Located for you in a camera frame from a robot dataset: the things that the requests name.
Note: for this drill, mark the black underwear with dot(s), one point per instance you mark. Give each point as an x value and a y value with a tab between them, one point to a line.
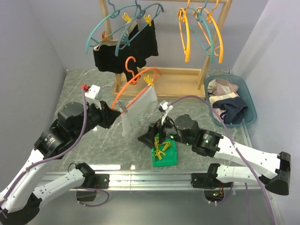
106	60
142	47

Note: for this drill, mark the yellow hanger left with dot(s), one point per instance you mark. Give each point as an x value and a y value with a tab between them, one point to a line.
184	31

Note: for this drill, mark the black underwear front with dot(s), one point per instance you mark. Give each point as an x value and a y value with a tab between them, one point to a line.
142	47

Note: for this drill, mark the teal hanger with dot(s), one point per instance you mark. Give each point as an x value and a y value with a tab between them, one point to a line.
153	9
109	12
204	28

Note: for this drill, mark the teal hanger middle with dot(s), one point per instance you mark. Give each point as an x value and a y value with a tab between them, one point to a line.
153	9

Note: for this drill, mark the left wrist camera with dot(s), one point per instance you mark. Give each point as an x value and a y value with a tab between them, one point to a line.
93	94

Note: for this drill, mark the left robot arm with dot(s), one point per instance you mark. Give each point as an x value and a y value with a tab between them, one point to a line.
22	199

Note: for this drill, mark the white underwear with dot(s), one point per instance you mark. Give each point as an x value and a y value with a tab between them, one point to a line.
135	112

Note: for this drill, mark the wooden clothes rack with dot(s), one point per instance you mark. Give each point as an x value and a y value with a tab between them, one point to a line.
179	82

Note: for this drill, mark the yellow clothespin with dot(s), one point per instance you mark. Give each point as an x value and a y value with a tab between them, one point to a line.
126	17
148	19
149	80

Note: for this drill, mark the yellow clothespins in bin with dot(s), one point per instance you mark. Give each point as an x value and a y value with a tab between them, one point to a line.
160	148

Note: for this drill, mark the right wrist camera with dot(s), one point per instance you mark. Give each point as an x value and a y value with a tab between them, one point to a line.
164	107

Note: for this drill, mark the teal hanger right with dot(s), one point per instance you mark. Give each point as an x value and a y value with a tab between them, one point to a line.
204	28

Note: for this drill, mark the teal laundry basket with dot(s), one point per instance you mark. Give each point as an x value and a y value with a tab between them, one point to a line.
243	92

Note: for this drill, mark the beige underwear in basket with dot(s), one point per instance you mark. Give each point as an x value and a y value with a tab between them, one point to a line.
220	89

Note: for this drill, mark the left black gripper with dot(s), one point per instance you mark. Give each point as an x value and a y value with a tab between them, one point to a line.
108	115

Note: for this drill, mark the green plastic bin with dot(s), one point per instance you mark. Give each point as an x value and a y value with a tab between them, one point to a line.
171	156

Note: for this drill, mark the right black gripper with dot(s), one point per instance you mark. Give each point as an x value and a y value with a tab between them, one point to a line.
148	138

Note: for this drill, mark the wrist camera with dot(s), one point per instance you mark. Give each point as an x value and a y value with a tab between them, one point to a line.
93	94
164	107

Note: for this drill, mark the black underwear back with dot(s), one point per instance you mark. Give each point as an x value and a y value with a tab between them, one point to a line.
106	60

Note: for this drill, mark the orange clothes hanger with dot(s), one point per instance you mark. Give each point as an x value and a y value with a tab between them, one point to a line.
134	80

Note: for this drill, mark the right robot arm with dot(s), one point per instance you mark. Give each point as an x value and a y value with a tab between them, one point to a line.
269	169

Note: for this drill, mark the navy underwear in basket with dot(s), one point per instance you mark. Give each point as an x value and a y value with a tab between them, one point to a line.
234	110

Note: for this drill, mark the grey clothespin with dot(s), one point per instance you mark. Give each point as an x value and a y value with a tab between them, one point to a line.
123	107

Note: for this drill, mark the teal hanger left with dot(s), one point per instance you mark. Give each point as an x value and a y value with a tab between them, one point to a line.
109	12

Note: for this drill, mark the yellow clothespin on teal hanger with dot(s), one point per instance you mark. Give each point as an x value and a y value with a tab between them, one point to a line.
126	17

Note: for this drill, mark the aluminium mounting rail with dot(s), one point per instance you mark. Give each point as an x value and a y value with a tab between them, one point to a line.
158	198

